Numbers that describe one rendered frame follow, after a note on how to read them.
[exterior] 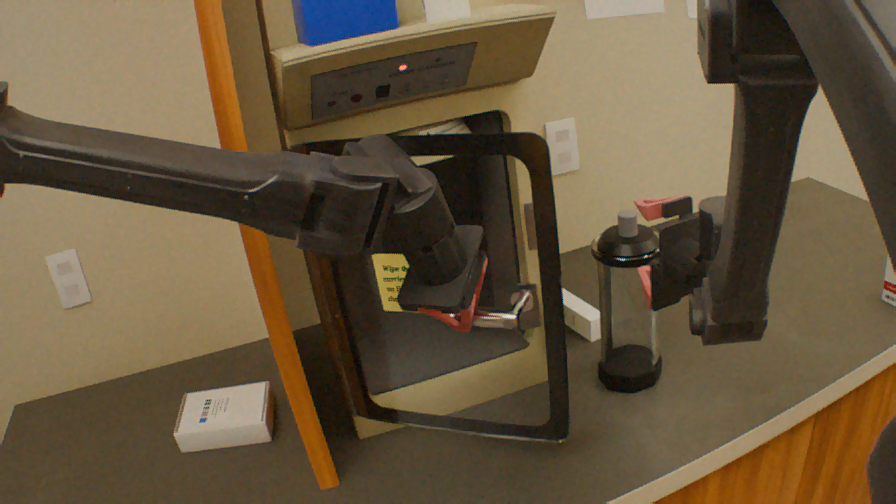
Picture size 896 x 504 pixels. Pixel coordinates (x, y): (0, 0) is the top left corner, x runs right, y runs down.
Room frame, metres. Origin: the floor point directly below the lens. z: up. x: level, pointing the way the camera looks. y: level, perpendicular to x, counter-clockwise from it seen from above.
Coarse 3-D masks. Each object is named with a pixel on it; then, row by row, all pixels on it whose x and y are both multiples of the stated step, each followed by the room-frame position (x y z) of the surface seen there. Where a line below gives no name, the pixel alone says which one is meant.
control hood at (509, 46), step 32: (384, 32) 0.75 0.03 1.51; (416, 32) 0.76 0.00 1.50; (448, 32) 0.77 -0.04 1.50; (480, 32) 0.79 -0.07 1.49; (512, 32) 0.81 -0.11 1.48; (544, 32) 0.83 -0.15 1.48; (288, 64) 0.72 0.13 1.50; (320, 64) 0.74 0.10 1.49; (352, 64) 0.76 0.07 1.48; (480, 64) 0.84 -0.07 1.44; (512, 64) 0.86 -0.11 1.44; (288, 96) 0.76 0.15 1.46; (416, 96) 0.84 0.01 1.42; (288, 128) 0.80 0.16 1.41
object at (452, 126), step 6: (450, 120) 0.93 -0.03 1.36; (456, 120) 0.94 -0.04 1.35; (462, 120) 0.96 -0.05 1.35; (420, 126) 0.91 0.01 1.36; (426, 126) 0.91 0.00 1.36; (432, 126) 0.91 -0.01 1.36; (438, 126) 0.91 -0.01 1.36; (444, 126) 0.92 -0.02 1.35; (450, 126) 0.92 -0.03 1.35; (456, 126) 0.93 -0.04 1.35; (462, 126) 0.94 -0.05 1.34; (396, 132) 0.91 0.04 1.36; (402, 132) 0.90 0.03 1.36; (408, 132) 0.90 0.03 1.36; (414, 132) 0.90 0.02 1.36; (420, 132) 0.90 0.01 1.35; (426, 132) 0.90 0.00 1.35; (432, 132) 0.91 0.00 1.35; (438, 132) 0.91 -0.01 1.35; (444, 132) 0.91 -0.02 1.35; (450, 132) 0.92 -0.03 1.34; (456, 132) 0.93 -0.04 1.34; (462, 132) 0.94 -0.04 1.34; (468, 132) 0.95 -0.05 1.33
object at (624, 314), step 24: (600, 264) 0.87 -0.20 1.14; (648, 264) 0.83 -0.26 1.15; (600, 288) 0.88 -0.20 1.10; (624, 288) 0.84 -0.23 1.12; (600, 312) 0.88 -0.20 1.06; (624, 312) 0.84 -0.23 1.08; (648, 312) 0.84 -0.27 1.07; (624, 336) 0.84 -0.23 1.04; (648, 336) 0.84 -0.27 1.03; (624, 360) 0.84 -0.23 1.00; (648, 360) 0.84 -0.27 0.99
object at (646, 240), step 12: (624, 216) 0.87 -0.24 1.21; (636, 216) 0.87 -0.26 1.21; (612, 228) 0.90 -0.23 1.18; (624, 228) 0.87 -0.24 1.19; (636, 228) 0.87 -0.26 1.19; (648, 228) 0.88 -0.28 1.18; (600, 240) 0.88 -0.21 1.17; (612, 240) 0.86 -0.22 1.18; (624, 240) 0.86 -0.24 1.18; (636, 240) 0.85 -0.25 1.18; (648, 240) 0.85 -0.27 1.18; (612, 252) 0.85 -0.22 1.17; (624, 252) 0.84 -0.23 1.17; (636, 252) 0.84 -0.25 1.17
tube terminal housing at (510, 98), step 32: (256, 0) 0.91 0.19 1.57; (288, 0) 0.84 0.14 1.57; (416, 0) 0.88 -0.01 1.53; (480, 0) 0.90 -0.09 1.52; (512, 0) 0.92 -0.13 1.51; (288, 32) 0.83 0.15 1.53; (448, 96) 0.89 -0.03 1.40; (480, 96) 0.90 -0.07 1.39; (512, 96) 0.91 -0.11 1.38; (320, 128) 0.84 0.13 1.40; (352, 128) 0.85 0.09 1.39; (384, 128) 0.86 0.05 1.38; (512, 128) 0.91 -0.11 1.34; (320, 320) 0.93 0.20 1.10; (352, 416) 0.83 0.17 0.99
